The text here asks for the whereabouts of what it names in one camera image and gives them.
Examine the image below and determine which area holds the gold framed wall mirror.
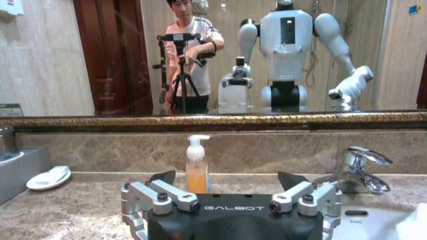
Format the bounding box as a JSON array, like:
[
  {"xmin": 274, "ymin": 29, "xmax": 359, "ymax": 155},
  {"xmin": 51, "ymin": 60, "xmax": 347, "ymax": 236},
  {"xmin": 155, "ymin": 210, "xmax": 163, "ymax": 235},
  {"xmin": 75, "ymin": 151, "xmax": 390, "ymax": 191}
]
[{"xmin": 0, "ymin": 0, "xmax": 427, "ymax": 134}]

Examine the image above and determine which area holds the white ceramic sink basin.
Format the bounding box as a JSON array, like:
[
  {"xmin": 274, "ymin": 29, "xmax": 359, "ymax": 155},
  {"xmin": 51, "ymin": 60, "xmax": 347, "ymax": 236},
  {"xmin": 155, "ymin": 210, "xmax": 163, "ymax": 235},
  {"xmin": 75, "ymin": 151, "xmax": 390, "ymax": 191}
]
[{"xmin": 332, "ymin": 204, "xmax": 427, "ymax": 240}]

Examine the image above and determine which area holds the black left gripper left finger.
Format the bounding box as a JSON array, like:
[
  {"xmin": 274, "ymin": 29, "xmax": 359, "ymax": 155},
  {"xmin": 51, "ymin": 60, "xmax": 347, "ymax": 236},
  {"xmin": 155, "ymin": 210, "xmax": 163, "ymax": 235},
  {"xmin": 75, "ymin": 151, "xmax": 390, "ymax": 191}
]
[{"xmin": 119, "ymin": 169, "xmax": 202, "ymax": 240}]

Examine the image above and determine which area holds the chrome sink faucet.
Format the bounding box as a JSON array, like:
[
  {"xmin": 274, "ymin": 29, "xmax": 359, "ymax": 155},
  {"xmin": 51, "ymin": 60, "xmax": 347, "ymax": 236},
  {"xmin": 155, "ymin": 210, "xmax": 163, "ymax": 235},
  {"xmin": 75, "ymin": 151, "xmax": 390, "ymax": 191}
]
[{"xmin": 311, "ymin": 145, "xmax": 395, "ymax": 196}]

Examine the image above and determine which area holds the foam soap pump bottle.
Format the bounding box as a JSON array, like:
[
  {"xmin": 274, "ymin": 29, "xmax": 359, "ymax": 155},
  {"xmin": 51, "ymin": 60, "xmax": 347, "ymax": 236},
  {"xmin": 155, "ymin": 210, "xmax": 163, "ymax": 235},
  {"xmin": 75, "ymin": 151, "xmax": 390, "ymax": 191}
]
[{"xmin": 184, "ymin": 134, "xmax": 214, "ymax": 195}]

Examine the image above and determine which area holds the person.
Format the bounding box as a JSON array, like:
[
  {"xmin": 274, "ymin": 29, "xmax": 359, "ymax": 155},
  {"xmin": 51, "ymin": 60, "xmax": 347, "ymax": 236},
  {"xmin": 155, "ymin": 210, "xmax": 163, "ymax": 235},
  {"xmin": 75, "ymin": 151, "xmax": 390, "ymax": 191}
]
[{"xmin": 159, "ymin": 0, "xmax": 226, "ymax": 115}]

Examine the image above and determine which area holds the blue yellow wall sticker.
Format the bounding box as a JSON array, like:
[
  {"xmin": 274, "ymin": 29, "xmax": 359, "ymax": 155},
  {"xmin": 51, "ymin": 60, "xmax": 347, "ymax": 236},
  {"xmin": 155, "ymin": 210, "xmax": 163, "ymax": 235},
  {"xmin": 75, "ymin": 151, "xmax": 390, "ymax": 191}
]
[{"xmin": 407, "ymin": 3, "xmax": 426, "ymax": 17}]

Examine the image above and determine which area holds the clear drinking glass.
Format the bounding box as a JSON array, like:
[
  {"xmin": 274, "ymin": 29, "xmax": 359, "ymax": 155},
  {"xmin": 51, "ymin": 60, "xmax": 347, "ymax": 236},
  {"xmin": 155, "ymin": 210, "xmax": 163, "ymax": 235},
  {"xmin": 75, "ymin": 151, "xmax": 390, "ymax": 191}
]
[{"xmin": 0, "ymin": 125, "xmax": 19, "ymax": 156}]

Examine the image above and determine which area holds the white robot torso shell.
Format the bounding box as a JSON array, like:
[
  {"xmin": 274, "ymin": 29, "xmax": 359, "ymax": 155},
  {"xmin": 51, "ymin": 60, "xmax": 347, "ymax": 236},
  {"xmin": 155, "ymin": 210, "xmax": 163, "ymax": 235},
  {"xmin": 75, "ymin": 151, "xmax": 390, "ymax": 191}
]
[{"xmin": 258, "ymin": 0, "xmax": 315, "ymax": 113}]

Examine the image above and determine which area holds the green card sign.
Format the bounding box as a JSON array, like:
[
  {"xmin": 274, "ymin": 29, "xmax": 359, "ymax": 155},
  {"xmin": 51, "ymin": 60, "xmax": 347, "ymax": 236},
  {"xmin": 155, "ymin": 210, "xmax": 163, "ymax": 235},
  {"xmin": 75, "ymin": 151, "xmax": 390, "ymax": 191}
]
[{"xmin": 0, "ymin": 103, "xmax": 25, "ymax": 118}]

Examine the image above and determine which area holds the black camera tripod rig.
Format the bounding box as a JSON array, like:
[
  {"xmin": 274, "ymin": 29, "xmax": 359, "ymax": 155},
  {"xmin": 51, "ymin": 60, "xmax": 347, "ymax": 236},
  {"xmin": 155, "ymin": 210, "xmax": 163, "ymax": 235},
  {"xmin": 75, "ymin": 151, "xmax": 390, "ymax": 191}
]
[{"xmin": 151, "ymin": 32, "xmax": 218, "ymax": 115}]

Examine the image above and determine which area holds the white towel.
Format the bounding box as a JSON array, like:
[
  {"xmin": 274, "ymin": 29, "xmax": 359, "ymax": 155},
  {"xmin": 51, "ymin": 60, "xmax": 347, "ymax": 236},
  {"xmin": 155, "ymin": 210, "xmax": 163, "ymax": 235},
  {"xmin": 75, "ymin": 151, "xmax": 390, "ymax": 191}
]
[{"xmin": 394, "ymin": 202, "xmax": 427, "ymax": 240}]

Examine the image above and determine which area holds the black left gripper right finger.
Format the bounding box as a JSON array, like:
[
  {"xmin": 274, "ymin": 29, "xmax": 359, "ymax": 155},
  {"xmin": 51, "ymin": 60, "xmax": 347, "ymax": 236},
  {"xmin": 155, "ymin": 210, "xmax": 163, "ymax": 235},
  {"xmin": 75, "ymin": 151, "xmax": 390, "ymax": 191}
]
[{"xmin": 270, "ymin": 171, "xmax": 344, "ymax": 240}]

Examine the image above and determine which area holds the grey amenity tray box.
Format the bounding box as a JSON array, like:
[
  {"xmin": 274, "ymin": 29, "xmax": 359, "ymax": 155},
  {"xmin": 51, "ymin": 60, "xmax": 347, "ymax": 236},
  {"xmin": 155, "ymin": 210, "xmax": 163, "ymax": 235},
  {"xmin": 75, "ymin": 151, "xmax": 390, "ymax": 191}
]
[{"xmin": 0, "ymin": 145, "xmax": 49, "ymax": 206}]

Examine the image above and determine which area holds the white soap dish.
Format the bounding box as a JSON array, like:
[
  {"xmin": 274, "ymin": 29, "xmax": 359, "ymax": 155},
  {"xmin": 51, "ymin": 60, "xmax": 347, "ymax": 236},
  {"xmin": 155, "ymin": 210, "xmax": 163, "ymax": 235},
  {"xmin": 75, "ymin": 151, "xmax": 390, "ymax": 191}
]
[{"xmin": 25, "ymin": 165, "xmax": 73, "ymax": 192}]

